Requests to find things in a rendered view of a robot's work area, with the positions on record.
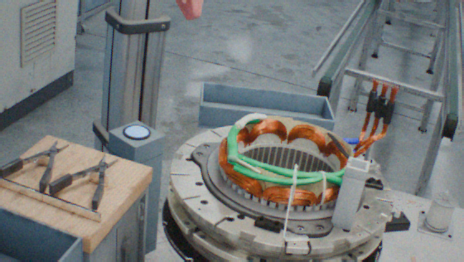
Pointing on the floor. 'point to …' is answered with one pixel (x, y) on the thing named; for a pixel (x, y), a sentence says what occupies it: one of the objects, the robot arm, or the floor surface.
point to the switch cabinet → (35, 54)
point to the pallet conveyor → (454, 94)
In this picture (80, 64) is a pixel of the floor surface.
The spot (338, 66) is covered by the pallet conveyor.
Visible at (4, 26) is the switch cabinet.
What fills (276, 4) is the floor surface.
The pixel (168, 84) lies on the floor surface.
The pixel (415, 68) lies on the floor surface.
